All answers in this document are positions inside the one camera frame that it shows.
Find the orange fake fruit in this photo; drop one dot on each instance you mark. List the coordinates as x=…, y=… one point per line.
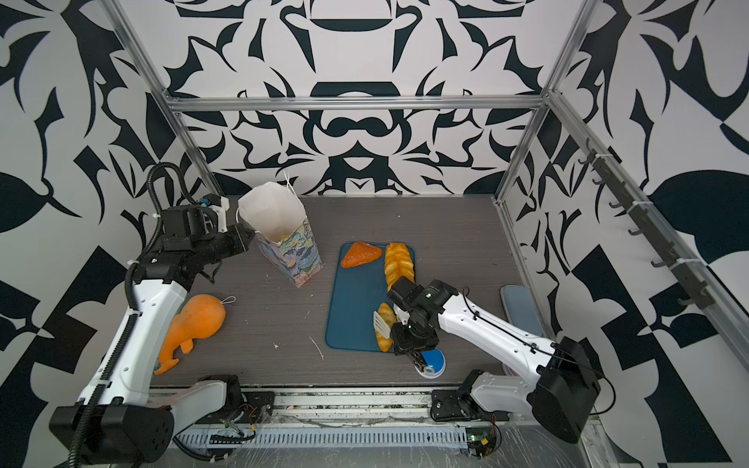
x=200, y=318

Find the wall hook rack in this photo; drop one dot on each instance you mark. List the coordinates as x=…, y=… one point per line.
x=672, y=254

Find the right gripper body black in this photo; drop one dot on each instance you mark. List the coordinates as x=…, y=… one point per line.
x=412, y=335

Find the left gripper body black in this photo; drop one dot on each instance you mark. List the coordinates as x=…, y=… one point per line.
x=218, y=244

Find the metal tongs white tips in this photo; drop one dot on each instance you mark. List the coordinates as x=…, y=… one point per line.
x=383, y=320

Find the light blue push button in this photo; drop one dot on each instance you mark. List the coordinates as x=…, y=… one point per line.
x=520, y=309

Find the floral paper bag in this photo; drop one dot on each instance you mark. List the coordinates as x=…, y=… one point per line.
x=282, y=229

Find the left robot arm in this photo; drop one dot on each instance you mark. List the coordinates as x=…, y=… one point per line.
x=112, y=421

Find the orange triangular bread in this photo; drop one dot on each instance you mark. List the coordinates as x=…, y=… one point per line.
x=360, y=253

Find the long braided bread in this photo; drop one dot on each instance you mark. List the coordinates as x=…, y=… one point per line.
x=398, y=263

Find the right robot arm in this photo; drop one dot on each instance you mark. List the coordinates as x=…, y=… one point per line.
x=553, y=381

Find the croissant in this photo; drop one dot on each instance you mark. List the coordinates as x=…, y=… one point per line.
x=384, y=319

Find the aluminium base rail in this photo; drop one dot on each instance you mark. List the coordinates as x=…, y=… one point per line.
x=280, y=418

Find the teal tray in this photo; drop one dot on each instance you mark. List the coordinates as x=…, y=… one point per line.
x=356, y=294

